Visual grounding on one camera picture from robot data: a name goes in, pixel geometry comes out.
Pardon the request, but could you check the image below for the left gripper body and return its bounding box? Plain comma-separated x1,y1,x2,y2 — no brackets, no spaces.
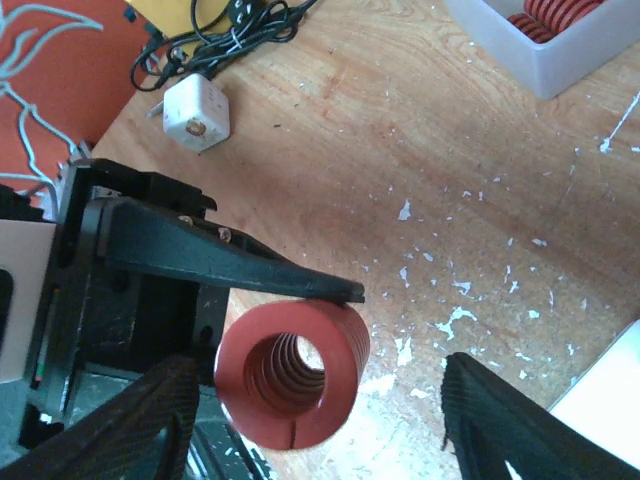
1,159,233,449

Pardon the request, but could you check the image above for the white peg base plate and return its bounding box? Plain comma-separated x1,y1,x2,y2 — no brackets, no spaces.
550,321,639,456

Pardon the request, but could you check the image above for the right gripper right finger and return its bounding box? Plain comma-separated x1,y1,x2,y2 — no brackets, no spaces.
441,352,639,479

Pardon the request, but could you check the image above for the yellow box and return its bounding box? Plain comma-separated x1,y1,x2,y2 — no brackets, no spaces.
127,0,231,37

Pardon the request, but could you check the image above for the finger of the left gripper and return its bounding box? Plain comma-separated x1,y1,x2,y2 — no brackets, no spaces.
97,198,365,304

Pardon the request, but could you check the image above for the white power adapter cube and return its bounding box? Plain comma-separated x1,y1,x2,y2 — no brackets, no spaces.
162,73,231,153

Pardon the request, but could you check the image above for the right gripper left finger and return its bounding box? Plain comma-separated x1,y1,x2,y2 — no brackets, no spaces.
1,356,199,479

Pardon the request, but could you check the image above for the black cable bundle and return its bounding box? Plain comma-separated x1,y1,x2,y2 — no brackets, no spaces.
129,0,321,94

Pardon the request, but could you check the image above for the translucent spring bin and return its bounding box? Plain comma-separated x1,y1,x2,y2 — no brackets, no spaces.
445,1,639,100

